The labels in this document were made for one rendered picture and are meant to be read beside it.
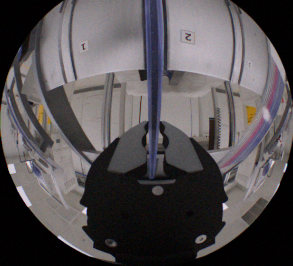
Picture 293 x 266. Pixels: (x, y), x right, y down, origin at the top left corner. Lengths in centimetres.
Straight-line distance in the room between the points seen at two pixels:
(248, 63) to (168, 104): 189
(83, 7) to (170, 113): 195
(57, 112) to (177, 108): 194
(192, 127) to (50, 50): 211
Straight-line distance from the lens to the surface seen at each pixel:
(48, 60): 18
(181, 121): 200
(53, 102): 22
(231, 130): 68
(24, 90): 41
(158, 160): 24
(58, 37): 16
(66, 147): 128
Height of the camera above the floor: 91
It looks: 4 degrees down
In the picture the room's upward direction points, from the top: 180 degrees counter-clockwise
